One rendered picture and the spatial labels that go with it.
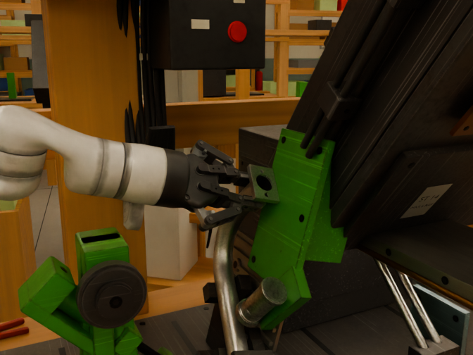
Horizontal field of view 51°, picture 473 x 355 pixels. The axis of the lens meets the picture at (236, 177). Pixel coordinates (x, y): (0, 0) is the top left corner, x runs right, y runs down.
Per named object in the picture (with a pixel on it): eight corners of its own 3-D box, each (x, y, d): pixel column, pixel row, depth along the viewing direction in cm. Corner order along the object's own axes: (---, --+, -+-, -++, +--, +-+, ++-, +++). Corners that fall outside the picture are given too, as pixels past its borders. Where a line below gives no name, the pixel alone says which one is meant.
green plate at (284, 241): (336, 302, 68) (378, 152, 65) (286, 299, 64) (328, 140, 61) (291, 269, 78) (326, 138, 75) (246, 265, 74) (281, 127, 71)
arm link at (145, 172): (135, 177, 71) (92, 170, 69) (165, 131, 63) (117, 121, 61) (137, 234, 67) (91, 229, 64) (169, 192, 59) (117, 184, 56)
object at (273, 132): (413, 299, 99) (429, 129, 91) (281, 336, 86) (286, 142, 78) (354, 265, 115) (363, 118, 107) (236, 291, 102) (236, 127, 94)
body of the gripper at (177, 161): (163, 189, 59) (233, 199, 63) (160, 132, 63) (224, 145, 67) (141, 218, 64) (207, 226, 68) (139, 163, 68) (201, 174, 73)
